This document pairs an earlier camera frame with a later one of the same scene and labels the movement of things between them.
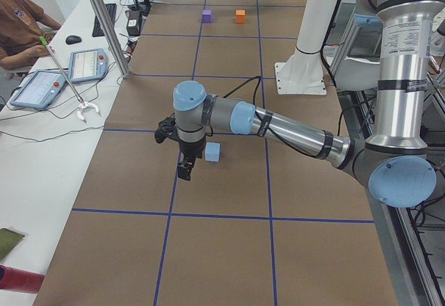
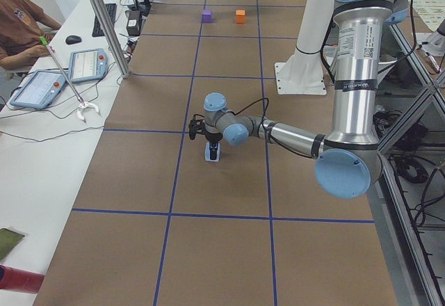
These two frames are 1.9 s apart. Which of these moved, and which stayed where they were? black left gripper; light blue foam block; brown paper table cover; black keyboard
Moved: black left gripper
Stayed: light blue foam block; brown paper table cover; black keyboard
